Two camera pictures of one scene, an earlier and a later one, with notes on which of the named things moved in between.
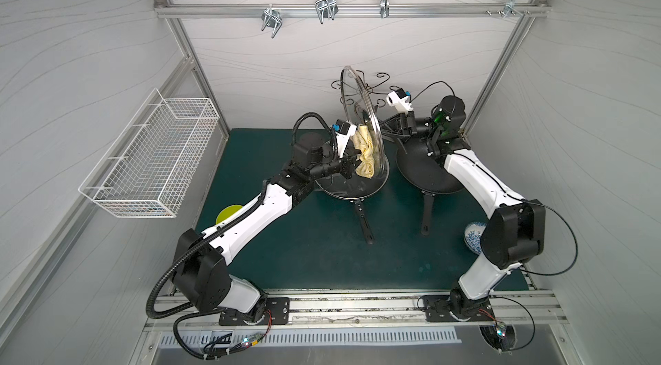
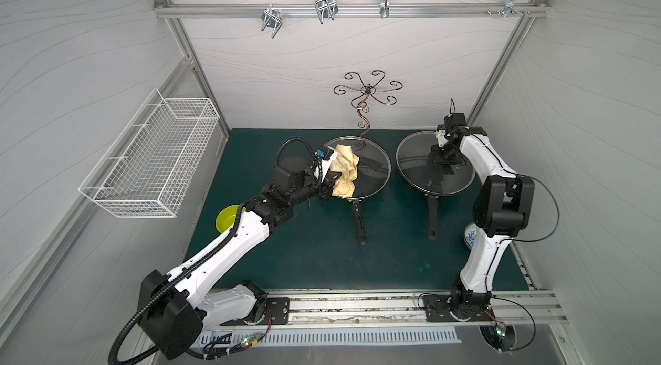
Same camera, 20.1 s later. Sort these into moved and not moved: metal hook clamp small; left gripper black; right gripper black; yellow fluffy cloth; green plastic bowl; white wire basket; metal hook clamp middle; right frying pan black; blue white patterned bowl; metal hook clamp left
Moved: right gripper black; yellow fluffy cloth; left gripper black
Not moved: metal hook clamp small; right frying pan black; green plastic bowl; white wire basket; blue white patterned bowl; metal hook clamp left; metal hook clamp middle
